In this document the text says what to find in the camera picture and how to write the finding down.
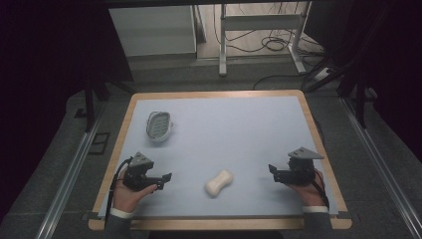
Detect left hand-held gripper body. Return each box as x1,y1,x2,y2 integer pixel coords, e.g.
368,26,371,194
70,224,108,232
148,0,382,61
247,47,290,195
122,151,163,192

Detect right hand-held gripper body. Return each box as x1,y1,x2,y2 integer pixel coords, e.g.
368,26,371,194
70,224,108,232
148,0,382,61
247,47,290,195
277,146,324,186

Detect grey oval soap dish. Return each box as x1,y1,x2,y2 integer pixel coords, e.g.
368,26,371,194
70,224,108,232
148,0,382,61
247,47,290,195
145,111,174,143

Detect cream soap bar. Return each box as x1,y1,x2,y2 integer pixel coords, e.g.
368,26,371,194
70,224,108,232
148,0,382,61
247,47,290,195
204,169,234,198

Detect person's right hand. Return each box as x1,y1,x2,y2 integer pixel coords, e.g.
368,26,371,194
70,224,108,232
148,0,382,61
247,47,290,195
287,168,328,209

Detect person's left hand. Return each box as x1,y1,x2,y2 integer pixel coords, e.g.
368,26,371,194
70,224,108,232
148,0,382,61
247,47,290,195
112,169,158,213

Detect black floor plate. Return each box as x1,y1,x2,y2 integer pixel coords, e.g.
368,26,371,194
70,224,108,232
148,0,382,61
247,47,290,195
88,131,111,155

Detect pale blue table mat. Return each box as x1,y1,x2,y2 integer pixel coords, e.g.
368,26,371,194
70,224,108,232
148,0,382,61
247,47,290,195
98,96,339,219

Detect black metal stand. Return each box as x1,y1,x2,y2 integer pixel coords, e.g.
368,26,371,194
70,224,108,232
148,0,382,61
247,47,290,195
304,49,370,129
83,74,135,133

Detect white power strip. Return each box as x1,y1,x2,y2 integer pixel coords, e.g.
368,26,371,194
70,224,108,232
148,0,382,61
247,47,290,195
313,67,333,83

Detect dark curtain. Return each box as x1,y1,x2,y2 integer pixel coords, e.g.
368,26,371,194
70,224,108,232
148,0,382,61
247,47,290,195
0,0,134,220
304,0,422,163

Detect white cabinet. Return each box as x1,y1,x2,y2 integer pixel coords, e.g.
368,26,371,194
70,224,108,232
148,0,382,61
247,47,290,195
108,5,198,58

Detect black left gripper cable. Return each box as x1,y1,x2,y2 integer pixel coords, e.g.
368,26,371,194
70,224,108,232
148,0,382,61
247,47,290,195
105,156,133,228

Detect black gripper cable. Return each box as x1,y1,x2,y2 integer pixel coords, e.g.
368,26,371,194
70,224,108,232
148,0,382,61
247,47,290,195
105,156,133,228
312,168,330,210

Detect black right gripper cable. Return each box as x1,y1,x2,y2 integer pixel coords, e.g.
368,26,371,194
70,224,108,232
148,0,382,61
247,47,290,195
312,168,330,210

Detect aluminium floor rail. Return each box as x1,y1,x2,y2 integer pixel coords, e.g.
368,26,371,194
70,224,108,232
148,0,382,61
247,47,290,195
34,108,105,239
340,97,422,239

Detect black floor cables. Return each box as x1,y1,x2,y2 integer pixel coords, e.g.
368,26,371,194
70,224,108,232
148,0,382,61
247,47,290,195
212,2,327,92

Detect white metal desk frame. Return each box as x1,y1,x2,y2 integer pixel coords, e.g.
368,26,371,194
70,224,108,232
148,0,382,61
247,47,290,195
218,2,313,78

